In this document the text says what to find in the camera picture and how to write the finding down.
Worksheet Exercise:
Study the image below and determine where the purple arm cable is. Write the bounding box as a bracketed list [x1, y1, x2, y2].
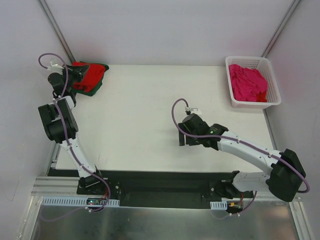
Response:
[171, 98, 311, 221]
[37, 53, 112, 222]

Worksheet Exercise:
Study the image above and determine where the red t shirt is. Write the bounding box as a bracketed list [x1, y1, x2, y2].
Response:
[72, 62, 106, 93]

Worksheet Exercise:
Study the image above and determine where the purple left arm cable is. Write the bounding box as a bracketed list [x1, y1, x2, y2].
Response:
[37, 53, 112, 222]

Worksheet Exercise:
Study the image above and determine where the right white slotted cable duct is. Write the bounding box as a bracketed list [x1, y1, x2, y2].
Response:
[210, 200, 228, 211]

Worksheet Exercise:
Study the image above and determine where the pink t shirt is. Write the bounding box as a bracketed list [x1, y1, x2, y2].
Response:
[228, 64, 268, 102]

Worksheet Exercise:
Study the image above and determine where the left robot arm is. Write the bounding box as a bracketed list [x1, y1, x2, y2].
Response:
[38, 62, 106, 195]

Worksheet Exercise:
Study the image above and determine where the folded green t shirt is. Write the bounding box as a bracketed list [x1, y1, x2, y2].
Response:
[72, 60, 110, 97]

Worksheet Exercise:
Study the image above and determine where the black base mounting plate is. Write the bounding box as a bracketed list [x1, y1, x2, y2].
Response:
[76, 169, 255, 210]

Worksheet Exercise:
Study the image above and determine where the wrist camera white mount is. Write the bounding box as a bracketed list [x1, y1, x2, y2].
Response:
[185, 106, 202, 116]
[46, 58, 64, 74]

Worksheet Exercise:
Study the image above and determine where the left white slotted cable duct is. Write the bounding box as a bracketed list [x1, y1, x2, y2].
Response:
[42, 196, 120, 208]

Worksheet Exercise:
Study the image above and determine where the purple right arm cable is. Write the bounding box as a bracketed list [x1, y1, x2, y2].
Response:
[171, 98, 311, 221]

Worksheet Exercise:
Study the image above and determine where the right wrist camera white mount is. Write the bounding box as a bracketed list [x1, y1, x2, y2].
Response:
[185, 106, 202, 116]

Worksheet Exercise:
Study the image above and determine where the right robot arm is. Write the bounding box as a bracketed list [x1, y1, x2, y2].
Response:
[177, 113, 306, 202]

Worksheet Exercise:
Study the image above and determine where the white plastic laundry basket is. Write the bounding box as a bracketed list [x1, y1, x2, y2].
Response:
[225, 56, 282, 109]

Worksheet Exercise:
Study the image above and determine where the aluminium frame rail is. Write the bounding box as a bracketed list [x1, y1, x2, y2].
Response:
[31, 176, 301, 201]

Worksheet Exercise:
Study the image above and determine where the white slotted cable duct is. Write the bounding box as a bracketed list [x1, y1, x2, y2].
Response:
[42, 196, 120, 208]
[210, 200, 228, 211]

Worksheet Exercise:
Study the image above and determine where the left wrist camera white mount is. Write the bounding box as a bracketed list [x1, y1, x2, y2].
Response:
[46, 58, 64, 74]

